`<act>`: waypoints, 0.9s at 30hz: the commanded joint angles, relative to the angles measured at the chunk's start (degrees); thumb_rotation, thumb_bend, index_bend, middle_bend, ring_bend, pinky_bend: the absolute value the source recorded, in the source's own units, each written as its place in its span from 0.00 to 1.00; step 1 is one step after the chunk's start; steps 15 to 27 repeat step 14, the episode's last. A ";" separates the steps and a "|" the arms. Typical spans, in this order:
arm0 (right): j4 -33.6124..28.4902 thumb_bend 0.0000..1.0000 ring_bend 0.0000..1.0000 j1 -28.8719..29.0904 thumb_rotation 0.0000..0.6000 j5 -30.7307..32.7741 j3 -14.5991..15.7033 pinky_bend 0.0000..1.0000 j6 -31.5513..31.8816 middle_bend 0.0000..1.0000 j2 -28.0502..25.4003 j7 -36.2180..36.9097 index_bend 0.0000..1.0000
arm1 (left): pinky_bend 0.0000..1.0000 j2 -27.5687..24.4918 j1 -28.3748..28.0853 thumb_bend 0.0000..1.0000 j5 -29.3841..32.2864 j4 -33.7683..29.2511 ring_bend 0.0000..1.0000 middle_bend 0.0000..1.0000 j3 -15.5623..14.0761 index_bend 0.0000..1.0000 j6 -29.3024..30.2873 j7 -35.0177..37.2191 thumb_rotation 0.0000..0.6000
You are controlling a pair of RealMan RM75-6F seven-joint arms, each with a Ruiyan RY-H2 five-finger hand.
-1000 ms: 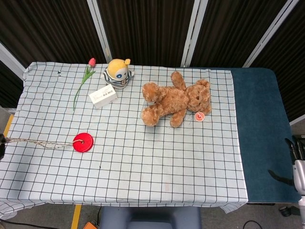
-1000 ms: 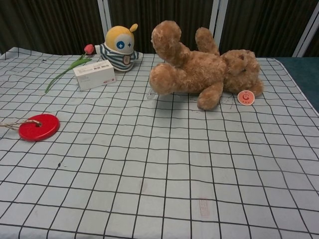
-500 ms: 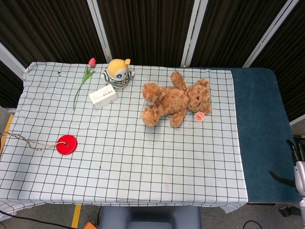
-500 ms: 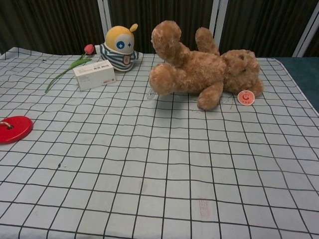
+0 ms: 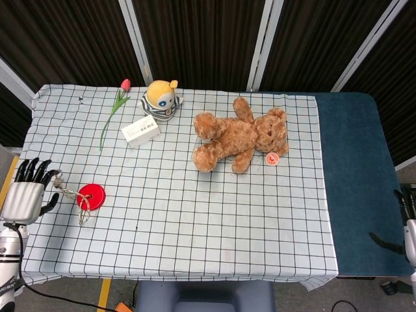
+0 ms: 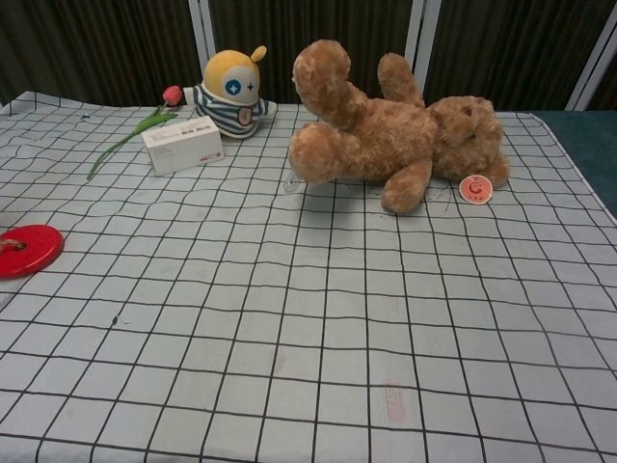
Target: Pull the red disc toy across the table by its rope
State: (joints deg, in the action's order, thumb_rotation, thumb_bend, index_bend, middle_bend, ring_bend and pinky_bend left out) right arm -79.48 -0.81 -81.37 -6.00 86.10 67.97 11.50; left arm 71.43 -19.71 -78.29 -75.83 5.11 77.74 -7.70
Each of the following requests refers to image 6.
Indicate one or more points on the round orange hang tag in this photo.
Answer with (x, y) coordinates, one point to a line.
(475, 188)

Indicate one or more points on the white cardboard box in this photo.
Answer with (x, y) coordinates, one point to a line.
(183, 144)

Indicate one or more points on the dark pleated curtain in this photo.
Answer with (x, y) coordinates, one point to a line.
(96, 43)

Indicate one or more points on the brown teddy bear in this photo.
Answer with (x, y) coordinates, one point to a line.
(385, 135)

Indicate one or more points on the red disc with hole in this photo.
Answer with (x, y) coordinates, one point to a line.
(29, 252)

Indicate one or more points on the yellow striped plush toy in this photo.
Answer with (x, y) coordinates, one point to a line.
(233, 96)

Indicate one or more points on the white screen frame post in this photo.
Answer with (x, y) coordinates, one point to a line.
(198, 43)
(594, 62)
(418, 34)

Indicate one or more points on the grid-patterned light tablecloth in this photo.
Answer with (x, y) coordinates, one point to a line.
(289, 313)

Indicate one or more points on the artificial pink tulip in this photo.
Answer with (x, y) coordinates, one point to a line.
(140, 126)

